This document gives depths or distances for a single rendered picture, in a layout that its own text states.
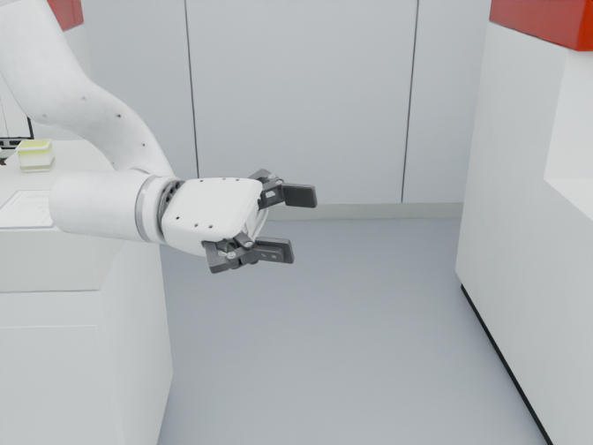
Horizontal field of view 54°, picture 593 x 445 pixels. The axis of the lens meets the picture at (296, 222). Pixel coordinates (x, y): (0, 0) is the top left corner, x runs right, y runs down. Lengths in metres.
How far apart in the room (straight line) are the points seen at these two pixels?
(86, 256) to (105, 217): 0.58
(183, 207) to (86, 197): 0.13
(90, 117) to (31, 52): 0.10
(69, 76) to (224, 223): 0.26
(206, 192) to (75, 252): 0.65
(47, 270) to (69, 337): 0.17
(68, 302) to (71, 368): 0.18
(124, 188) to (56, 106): 0.13
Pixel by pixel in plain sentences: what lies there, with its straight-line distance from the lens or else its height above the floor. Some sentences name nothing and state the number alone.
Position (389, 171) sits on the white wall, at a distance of 3.49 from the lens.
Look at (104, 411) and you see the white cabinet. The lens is 1.55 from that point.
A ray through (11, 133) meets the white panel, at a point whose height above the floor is 0.99.
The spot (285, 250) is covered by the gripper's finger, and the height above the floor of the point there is 1.20.
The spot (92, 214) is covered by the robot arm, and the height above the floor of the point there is 1.20.
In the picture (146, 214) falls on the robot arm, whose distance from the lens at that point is 0.70.
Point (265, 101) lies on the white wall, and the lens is 3.30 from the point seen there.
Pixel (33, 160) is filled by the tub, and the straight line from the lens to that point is 1.65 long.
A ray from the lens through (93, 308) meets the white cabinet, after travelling 1.37.
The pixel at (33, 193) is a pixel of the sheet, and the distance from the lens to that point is 1.51.
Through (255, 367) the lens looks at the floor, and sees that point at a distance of 2.37.
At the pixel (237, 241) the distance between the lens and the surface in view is 0.64.
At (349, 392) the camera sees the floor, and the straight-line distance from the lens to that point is 2.27.
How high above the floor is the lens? 1.49
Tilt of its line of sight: 25 degrees down
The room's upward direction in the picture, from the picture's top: straight up
